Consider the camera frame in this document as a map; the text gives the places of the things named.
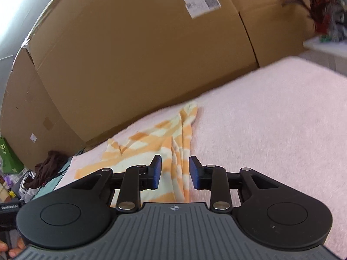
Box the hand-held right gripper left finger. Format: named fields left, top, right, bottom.
left=70, top=154, right=162, bottom=213

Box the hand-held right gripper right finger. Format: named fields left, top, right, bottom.
left=189, top=155, right=280, bottom=213

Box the orange and white striped sweater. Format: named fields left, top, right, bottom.
left=74, top=100, right=200, bottom=209

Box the person's left hand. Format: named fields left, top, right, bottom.
left=0, top=237, right=27, bottom=259

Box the black and white striped cloth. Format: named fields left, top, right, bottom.
left=18, top=170, right=42, bottom=203

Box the green package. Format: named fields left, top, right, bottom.
left=0, top=135, right=25, bottom=174

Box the teal blanket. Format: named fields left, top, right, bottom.
left=33, top=156, right=73, bottom=201

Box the dark brown garment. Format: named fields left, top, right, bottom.
left=34, top=150, right=70, bottom=189

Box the pink fleece blanket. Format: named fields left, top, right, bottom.
left=56, top=55, right=347, bottom=259

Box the cardboard panel with small label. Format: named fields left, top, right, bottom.
left=0, top=45, right=86, bottom=169

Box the cardboard panel with large label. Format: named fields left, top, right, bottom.
left=26, top=0, right=260, bottom=147

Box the plain cardboard panel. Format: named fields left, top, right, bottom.
left=217, top=0, right=315, bottom=69

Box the white cabinet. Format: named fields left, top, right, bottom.
left=302, top=36, right=347, bottom=74

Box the red leafed potted plant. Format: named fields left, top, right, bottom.
left=281, top=0, right=347, bottom=42

